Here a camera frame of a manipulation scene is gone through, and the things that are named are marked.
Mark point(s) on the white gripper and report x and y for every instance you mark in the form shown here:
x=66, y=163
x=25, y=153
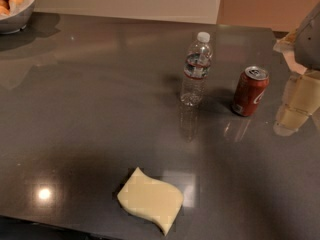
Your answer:
x=308, y=40

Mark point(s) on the red coke can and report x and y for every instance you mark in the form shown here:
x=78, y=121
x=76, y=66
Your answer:
x=251, y=86

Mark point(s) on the clear plastic water bottle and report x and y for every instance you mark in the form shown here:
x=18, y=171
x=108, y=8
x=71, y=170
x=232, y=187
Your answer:
x=196, y=69

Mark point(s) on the yellow wavy sponge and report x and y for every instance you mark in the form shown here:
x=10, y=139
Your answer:
x=151, y=199

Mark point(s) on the silver metal bowl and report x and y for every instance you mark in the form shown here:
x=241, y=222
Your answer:
x=17, y=22

